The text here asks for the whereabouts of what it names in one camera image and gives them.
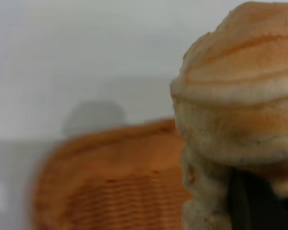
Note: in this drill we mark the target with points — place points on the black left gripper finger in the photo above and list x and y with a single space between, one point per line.
252 208

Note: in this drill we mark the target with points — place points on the ridged long bread roll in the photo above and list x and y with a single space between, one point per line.
235 100

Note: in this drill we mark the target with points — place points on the orange woven wicker basket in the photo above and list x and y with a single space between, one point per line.
115 167

